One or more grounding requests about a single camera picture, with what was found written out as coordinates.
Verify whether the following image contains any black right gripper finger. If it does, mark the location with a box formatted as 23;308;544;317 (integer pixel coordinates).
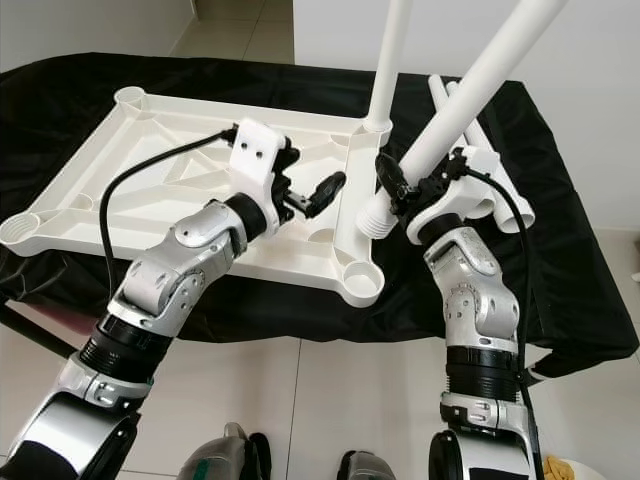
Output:
375;152;411;201

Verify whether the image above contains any black tablecloth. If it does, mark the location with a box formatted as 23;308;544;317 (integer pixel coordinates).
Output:
0;52;640;379

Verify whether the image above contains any pink cloth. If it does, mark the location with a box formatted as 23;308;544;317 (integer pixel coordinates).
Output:
15;305;76;336

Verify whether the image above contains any grey robot left foot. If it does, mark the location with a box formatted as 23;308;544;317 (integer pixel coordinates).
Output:
178;422;271;480

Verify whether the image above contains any yellow cloth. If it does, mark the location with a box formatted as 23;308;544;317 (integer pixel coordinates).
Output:
545;457;576;479

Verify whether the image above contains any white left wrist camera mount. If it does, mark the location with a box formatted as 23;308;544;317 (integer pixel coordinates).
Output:
230;120;296;216

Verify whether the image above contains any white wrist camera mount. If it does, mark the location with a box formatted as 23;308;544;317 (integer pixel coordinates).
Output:
408;145;501;244
230;120;296;216

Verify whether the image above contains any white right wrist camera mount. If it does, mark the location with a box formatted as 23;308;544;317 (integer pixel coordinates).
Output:
408;145;501;244

